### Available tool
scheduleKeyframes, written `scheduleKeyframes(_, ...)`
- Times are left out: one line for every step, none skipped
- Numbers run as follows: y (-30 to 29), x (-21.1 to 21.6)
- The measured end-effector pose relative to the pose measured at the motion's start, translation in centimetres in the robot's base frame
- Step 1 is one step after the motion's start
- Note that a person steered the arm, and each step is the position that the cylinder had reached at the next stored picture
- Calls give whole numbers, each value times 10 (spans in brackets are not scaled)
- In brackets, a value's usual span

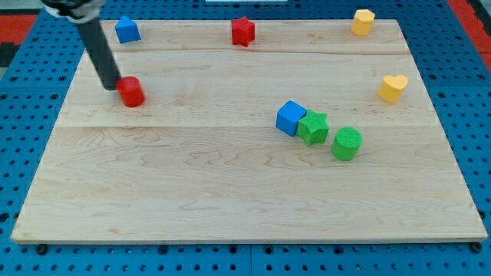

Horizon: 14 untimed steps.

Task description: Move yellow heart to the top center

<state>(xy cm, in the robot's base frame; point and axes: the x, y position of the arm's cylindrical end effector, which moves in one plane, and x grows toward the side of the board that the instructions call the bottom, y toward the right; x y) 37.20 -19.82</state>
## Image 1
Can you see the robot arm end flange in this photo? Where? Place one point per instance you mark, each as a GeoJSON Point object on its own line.
{"type": "Point", "coordinates": [76, 11]}

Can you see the yellow heart block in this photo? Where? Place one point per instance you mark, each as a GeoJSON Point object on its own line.
{"type": "Point", "coordinates": [392, 88]}

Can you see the light wooden board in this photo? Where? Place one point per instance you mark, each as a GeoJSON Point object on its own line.
{"type": "Point", "coordinates": [201, 161]}

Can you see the blue cube block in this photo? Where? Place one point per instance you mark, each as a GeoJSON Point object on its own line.
{"type": "Point", "coordinates": [288, 117]}

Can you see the green star block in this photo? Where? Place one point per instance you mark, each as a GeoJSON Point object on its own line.
{"type": "Point", "coordinates": [313, 128]}

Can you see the green cylinder block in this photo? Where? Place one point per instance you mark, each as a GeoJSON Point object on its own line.
{"type": "Point", "coordinates": [346, 144]}

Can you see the red star block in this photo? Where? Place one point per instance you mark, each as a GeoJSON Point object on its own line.
{"type": "Point", "coordinates": [243, 31]}

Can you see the red cylinder block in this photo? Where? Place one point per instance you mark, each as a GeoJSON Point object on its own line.
{"type": "Point", "coordinates": [130, 91]}

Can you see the blue pentagon block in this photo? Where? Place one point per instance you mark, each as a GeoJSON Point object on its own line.
{"type": "Point", "coordinates": [127, 30]}

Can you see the yellow hexagon block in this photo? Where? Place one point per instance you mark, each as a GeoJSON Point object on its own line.
{"type": "Point", "coordinates": [362, 22]}

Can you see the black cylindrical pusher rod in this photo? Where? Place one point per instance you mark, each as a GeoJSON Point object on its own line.
{"type": "Point", "coordinates": [95, 41]}

